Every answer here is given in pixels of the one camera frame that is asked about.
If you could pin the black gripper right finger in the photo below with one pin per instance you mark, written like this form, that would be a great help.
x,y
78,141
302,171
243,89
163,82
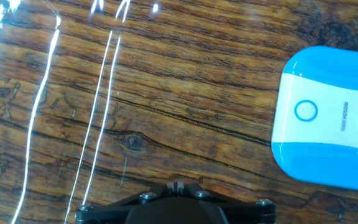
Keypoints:
x,y
216,200

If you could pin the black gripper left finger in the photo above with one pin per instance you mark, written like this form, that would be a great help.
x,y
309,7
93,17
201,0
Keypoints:
x,y
141,199

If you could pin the blue and white desk lamp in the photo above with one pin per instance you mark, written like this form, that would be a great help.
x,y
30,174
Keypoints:
x,y
328,149

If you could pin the wood grain table mat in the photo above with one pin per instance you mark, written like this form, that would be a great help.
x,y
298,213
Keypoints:
x,y
166,93

